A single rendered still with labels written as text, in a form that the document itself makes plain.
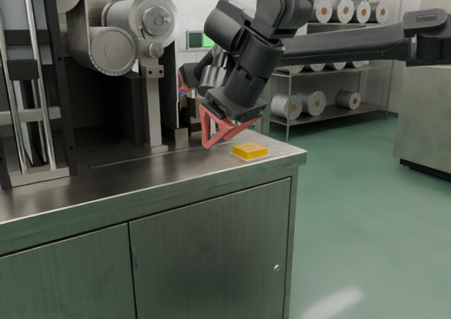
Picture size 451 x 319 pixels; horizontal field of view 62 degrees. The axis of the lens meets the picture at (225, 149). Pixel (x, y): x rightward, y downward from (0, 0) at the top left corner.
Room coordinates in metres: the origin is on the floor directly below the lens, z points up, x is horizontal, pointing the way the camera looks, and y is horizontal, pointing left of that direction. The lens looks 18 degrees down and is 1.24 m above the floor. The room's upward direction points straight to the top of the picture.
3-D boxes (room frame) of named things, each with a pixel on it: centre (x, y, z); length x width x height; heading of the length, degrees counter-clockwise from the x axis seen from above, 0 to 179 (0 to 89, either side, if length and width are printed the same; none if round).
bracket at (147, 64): (1.04, 0.20, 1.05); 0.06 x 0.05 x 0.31; 33
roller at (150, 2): (1.20, 0.26, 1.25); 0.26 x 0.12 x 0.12; 33
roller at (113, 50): (1.13, 0.36, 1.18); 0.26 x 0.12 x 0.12; 33
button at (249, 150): (0.99, -0.07, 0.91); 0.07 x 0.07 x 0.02; 33
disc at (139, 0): (1.09, 0.19, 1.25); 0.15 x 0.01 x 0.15; 123
